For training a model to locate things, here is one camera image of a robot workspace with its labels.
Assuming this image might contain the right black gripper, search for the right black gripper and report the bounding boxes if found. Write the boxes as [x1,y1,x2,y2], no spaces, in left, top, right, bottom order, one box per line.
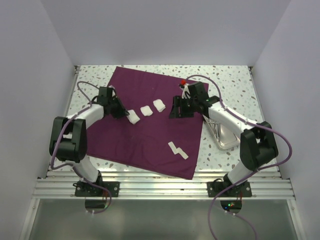
[169,95,198,119]

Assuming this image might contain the purple cloth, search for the purple cloth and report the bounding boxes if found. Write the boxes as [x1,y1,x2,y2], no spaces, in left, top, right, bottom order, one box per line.
[87,67,203,180]

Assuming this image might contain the white zigzag tape strip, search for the white zigzag tape strip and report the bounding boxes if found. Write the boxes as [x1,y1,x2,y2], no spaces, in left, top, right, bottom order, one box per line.
[168,141,189,160]

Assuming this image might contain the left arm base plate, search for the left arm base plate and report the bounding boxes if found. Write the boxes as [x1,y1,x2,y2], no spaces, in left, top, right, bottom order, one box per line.
[73,181,120,198]

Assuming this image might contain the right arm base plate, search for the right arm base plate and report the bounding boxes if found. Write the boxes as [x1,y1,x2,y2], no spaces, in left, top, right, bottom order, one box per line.
[206,178,253,198]

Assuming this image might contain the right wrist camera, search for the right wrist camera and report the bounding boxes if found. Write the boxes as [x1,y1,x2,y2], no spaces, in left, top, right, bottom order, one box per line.
[178,79,191,99]

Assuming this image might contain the stainless steel tray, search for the stainless steel tray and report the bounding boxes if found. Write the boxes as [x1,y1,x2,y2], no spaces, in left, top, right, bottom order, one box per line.
[203,116,240,150]

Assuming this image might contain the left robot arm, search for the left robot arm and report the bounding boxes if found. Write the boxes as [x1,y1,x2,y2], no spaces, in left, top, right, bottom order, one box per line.
[49,85,129,197]

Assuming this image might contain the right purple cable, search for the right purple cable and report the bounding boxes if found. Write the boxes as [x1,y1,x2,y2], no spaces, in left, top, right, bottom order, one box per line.
[184,74,293,240]

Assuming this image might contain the steel hemostat forceps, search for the steel hemostat forceps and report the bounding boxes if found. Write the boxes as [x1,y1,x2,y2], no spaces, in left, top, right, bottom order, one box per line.
[206,118,220,138]

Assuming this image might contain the white gauze pad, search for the white gauze pad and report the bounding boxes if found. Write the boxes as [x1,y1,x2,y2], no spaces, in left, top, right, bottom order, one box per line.
[126,109,140,125]
[140,105,153,117]
[153,99,166,113]

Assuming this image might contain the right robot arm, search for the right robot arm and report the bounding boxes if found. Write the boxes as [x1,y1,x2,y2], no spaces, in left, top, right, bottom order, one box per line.
[169,81,279,197]

